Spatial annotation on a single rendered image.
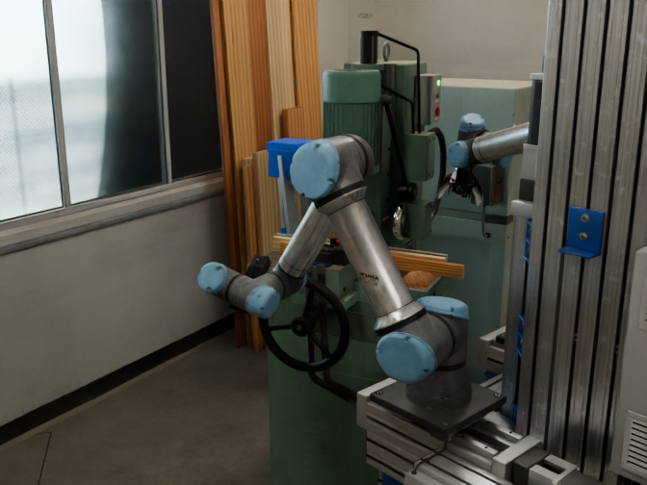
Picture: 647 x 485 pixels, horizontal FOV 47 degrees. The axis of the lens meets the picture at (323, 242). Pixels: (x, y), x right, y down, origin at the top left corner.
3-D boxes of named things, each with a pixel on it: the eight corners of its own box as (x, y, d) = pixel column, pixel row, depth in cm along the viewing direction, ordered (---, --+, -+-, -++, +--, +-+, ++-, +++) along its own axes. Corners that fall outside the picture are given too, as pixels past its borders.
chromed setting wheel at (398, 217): (390, 243, 240) (391, 206, 237) (402, 235, 251) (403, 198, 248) (399, 244, 239) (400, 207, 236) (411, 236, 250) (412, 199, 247)
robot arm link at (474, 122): (474, 129, 221) (453, 116, 226) (469, 159, 229) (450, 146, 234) (493, 120, 225) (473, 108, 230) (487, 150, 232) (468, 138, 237)
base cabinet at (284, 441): (268, 514, 260) (264, 323, 240) (336, 435, 310) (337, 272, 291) (390, 550, 241) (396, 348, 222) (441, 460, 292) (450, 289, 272)
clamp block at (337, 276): (295, 293, 221) (295, 264, 219) (315, 279, 233) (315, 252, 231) (341, 300, 215) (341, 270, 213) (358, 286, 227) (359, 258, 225)
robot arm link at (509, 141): (601, 140, 177) (448, 177, 215) (625, 136, 184) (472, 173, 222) (591, 92, 177) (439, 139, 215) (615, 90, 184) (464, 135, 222)
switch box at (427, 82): (413, 124, 248) (415, 75, 244) (423, 120, 257) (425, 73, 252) (431, 125, 246) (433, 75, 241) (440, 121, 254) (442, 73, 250)
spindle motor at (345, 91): (313, 174, 228) (313, 70, 220) (336, 165, 244) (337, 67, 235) (366, 179, 221) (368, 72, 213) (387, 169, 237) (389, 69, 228)
